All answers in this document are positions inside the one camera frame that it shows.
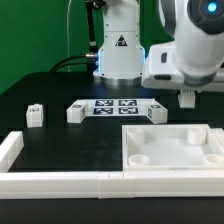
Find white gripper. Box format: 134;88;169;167
142;44;224;90

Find white square table top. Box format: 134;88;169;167
122;124;224;171

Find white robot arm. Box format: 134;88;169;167
90;0;224;92

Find AprilTag base sheet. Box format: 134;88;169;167
73;98;158;118

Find white U-shaped obstacle fence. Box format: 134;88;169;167
0;131;224;199

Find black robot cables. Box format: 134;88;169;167
49;0;107;73

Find white thin cable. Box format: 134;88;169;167
66;0;73;73

